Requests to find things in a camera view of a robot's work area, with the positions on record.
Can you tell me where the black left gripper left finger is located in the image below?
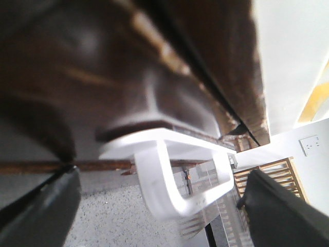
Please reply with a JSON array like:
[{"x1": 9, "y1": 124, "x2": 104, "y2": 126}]
[{"x1": 1, "y1": 166, "x2": 81, "y2": 246}]

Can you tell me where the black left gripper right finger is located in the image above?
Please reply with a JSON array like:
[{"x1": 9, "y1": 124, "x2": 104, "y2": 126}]
[{"x1": 237, "y1": 170, "x2": 328, "y2": 246}]

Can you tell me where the white drawer handle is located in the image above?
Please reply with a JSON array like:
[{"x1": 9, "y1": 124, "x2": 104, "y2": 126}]
[{"x1": 99, "y1": 128, "x2": 236, "y2": 221}]

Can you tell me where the wooden drawer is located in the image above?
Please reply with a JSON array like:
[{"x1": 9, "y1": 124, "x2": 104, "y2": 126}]
[{"x1": 1, "y1": 1, "x2": 240, "y2": 174}]

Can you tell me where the dark wooden drawer cabinet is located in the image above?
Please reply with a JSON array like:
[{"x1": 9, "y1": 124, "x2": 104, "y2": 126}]
[{"x1": 0, "y1": 0, "x2": 272, "y2": 175}]

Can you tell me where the wooden slatted crate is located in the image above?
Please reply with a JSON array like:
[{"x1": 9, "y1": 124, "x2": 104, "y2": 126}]
[{"x1": 179, "y1": 156, "x2": 310, "y2": 239}]

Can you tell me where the white wall socket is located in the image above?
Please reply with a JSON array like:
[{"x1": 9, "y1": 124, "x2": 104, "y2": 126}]
[{"x1": 299, "y1": 135, "x2": 321, "y2": 156}]

